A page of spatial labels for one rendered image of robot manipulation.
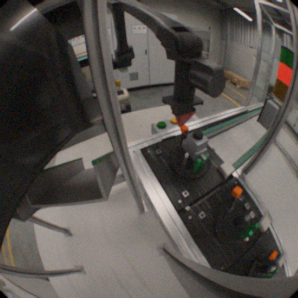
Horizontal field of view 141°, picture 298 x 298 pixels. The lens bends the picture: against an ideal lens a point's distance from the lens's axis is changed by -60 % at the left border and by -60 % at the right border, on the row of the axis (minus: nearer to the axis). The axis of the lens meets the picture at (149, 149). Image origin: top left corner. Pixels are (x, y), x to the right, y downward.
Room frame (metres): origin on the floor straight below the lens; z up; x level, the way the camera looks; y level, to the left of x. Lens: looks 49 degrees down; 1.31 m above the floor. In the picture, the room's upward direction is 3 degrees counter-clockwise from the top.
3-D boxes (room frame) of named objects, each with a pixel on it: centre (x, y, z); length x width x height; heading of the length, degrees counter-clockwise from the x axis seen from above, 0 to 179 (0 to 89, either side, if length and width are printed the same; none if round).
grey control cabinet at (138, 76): (3.45, 0.33, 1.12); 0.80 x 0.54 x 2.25; 105
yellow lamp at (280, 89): (0.20, -0.35, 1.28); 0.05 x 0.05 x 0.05
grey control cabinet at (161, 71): (3.65, -0.44, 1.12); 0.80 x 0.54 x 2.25; 105
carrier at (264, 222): (0.00, -0.23, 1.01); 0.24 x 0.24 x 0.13; 23
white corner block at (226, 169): (0.18, -0.26, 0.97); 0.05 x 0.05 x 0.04; 23
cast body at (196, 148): (0.22, -0.13, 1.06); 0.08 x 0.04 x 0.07; 23
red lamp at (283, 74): (0.20, -0.35, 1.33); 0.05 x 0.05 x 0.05
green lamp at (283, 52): (0.20, -0.35, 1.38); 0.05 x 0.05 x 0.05
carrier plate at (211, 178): (0.23, -0.13, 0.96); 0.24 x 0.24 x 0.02; 23
